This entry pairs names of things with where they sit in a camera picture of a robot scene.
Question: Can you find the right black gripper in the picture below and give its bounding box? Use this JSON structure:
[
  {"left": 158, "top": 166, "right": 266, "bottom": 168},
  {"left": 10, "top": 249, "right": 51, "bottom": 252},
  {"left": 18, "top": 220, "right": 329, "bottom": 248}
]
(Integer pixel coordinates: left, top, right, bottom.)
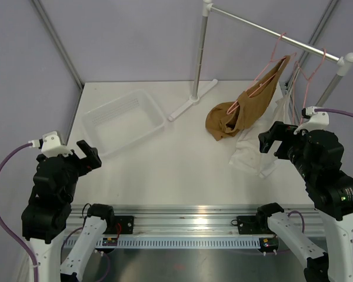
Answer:
[{"left": 258, "top": 120, "right": 317, "bottom": 181}]

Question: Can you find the brown tank top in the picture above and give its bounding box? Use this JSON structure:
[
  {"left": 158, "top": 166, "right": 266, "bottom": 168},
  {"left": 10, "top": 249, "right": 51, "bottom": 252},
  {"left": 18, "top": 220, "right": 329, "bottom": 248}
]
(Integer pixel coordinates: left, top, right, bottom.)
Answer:
[{"left": 205, "top": 55, "right": 291, "bottom": 141}]

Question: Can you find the pink wire hanger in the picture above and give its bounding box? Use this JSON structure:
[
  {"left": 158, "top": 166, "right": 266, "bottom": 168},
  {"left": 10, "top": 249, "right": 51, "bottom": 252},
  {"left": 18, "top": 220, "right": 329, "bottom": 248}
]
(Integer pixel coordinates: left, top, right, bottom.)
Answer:
[
  {"left": 227, "top": 32, "right": 297, "bottom": 116},
  {"left": 291, "top": 48, "right": 327, "bottom": 125}
]

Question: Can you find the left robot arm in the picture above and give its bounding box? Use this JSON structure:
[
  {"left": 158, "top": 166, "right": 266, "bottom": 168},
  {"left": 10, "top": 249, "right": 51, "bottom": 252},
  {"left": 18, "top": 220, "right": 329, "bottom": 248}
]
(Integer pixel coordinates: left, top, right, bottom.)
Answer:
[{"left": 21, "top": 140, "right": 115, "bottom": 281}]

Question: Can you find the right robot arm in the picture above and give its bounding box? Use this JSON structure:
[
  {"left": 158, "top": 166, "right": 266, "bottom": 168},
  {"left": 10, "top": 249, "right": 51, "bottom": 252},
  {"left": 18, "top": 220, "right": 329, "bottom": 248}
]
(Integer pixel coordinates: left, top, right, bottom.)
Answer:
[{"left": 255, "top": 122, "right": 353, "bottom": 281}]

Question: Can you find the white garment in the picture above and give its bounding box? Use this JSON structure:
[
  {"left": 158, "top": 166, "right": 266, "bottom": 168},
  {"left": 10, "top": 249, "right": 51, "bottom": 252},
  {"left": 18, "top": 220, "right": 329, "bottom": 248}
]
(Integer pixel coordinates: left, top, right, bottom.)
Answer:
[{"left": 229, "top": 90, "right": 291, "bottom": 178}]

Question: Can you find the white plastic basket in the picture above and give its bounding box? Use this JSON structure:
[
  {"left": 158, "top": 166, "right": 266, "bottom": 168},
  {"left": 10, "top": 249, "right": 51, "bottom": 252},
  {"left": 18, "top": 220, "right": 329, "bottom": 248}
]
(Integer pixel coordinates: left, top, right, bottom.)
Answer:
[{"left": 81, "top": 89, "right": 166, "bottom": 158}]

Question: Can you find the white clothes rack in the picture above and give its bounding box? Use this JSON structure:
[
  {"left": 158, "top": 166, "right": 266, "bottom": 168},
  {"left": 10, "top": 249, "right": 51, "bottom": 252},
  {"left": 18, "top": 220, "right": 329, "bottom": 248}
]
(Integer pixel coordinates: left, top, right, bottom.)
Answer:
[{"left": 168, "top": 0, "right": 353, "bottom": 122}]

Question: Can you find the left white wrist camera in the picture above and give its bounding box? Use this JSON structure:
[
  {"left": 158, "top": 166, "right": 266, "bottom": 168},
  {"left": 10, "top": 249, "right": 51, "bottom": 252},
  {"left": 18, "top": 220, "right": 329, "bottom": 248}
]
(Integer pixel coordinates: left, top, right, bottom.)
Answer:
[{"left": 28, "top": 131, "right": 72, "bottom": 158}]

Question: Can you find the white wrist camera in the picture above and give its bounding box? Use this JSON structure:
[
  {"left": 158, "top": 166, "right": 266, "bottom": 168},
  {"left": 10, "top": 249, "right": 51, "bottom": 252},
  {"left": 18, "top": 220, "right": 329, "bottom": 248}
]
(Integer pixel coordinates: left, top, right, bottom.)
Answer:
[
  {"left": 28, "top": 131, "right": 72, "bottom": 158},
  {"left": 294, "top": 106, "right": 329, "bottom": 135}
]

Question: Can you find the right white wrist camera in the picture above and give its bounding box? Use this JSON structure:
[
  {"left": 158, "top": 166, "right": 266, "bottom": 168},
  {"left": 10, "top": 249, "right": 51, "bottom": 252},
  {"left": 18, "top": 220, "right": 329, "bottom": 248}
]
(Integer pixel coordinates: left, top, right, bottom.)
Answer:
[{"left": 294, "top": 106, "right": 329, "bottom": 135}]

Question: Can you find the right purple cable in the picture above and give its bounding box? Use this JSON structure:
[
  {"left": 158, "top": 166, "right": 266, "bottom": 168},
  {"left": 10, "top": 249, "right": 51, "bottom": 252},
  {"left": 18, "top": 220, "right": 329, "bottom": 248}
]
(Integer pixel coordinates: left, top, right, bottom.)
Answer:
[{"left": 316, "top": 108, "right": 353, "bottom": 124}]

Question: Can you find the purple cable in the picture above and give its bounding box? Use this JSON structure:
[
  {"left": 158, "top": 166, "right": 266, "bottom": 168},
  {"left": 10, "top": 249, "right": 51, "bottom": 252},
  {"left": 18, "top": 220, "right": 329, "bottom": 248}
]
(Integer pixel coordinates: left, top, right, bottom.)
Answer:
[
  {"left": 316, "top": 108, "right": 353, "bottom": 124},
  {"left": 0, "top": 141, "right": 42, "bottom": 270}
]

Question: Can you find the aluminium mounting rail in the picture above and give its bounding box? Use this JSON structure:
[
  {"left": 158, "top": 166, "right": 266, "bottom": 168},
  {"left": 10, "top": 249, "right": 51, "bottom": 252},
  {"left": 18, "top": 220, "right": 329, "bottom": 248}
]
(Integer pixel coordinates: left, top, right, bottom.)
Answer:
[{"left": 66, "top": 204, "right": 325, "bottom": 237}]

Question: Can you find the white slotted cable duct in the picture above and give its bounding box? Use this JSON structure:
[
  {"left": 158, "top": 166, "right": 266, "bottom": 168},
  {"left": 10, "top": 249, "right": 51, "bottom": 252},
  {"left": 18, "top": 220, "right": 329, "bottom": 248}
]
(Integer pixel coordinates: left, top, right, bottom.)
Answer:
[{"left": 63, "top": 237, "right": 262, "bottom": 249}]

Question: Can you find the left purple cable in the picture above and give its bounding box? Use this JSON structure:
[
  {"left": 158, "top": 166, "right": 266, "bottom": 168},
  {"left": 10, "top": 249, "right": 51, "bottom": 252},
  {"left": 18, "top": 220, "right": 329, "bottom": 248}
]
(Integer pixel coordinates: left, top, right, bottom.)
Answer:
[{"left": 0, "top": 141, "right": 42, "bottom": 270}]

